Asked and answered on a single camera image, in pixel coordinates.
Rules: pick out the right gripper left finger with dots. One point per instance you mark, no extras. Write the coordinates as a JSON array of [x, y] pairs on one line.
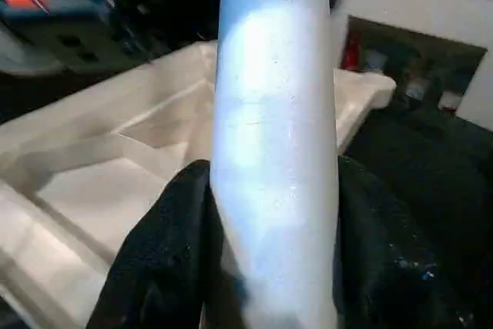
[[165, 259]]

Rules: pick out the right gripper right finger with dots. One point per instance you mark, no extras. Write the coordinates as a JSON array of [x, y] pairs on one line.
[[385, 267]]

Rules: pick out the white plastic table top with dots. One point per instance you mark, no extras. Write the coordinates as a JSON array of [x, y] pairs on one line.
[[96, 132]]

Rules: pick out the white plastic table leg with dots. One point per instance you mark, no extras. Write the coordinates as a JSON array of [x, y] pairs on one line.
[[269, 113]]

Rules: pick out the black mat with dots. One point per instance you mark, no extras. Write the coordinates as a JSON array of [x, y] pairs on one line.
[[423, 152]]

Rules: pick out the red bottle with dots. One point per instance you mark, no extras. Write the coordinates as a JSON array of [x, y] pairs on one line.
[[352, 51]]

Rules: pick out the white cabinet with glass doors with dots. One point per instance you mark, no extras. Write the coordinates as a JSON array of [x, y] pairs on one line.
[[404, 5]]

